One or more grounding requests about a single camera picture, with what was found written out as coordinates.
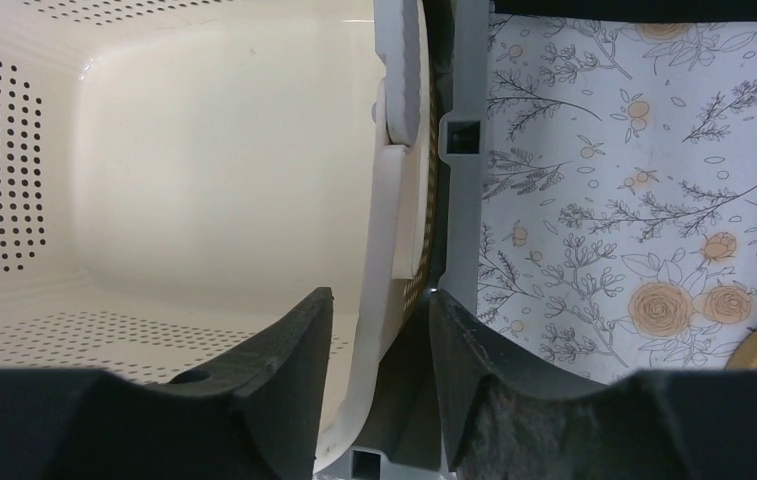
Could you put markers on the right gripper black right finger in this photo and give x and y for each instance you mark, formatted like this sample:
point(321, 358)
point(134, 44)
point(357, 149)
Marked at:
point(507, 414)

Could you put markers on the cream perforated plastic basket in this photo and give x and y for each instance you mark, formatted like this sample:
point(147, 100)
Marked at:
point(176, 176)

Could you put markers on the grey plastic crate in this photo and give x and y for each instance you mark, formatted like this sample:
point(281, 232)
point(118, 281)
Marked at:
point(420, 392)

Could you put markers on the floral patterned table mat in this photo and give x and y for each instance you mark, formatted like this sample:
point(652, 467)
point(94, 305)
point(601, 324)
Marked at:
point(619, 206)

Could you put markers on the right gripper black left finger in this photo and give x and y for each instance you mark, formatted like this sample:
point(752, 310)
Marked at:
point(252, 412)

